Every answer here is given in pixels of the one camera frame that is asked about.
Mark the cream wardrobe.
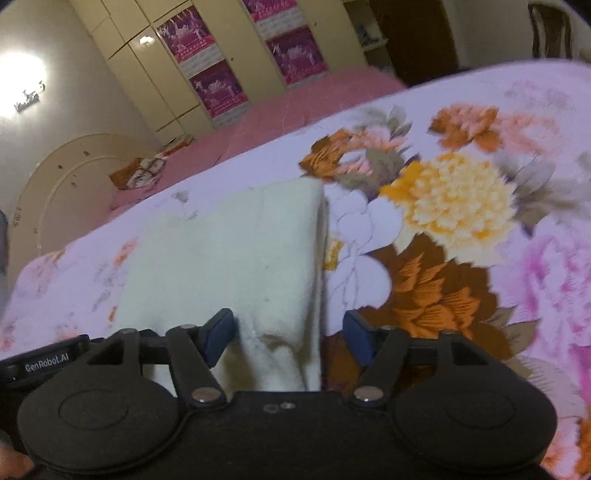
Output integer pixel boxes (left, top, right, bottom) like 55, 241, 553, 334
69, 0, 371, 136

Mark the person's left hand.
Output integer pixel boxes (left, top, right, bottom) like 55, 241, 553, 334
0, 432, 36, 480

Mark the cream corner shelf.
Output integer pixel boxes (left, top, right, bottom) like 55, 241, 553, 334
344, 0, 394, 75

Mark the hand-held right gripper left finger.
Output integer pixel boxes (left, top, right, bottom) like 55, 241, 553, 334
86, 308, 228, 409

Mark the pink calendar poster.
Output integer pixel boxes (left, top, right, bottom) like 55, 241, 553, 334
189, 60, 250, 128
242, 0, 302, 41
266, 27, 329, 87
156, 6, 218, 77

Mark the pink bedsheet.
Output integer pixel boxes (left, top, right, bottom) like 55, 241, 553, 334
108, 65, 408, 223

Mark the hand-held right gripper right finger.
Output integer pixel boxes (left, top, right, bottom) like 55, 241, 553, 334
344, 309, 491, 409

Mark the orange patterned pillow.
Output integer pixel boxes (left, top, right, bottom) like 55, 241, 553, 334
109, 154, 170, 191

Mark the brown wooden door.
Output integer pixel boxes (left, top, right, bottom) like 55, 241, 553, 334
369, 0, 459, 87

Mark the floral blanket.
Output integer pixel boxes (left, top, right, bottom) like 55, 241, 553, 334
0, 59, 591, 480

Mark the cream arched headboard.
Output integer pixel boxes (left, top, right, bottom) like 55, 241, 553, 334
10, 133, 160, 274

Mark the cream cloth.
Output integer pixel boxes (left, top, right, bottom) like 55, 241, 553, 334
113, 177, 329, 394

